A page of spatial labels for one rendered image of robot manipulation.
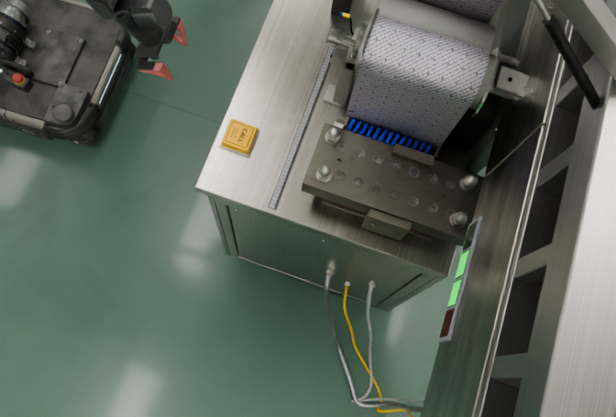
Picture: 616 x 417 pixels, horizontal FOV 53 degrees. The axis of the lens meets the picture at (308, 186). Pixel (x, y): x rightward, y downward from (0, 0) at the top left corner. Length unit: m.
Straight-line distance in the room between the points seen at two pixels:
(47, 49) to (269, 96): 1.16
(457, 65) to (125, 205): 1.61
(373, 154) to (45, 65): 1.46
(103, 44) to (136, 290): 0.94
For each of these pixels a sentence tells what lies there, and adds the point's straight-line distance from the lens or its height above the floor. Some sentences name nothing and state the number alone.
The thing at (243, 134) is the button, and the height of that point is 0.92.
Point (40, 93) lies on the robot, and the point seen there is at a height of 0.24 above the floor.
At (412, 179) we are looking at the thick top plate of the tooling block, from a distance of 1.44.
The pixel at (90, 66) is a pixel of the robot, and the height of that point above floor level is 0.24.
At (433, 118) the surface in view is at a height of 1.15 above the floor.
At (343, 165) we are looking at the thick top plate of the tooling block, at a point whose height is 1.03.
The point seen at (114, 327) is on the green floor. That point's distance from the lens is 2.44.
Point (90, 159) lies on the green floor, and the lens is 2.61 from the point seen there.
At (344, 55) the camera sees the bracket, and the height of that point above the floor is 1.14.
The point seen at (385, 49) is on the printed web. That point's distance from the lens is 1.25.
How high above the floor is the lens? 2.36
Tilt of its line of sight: 72 degrees down
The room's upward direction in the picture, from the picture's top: 12 degrees clockwise
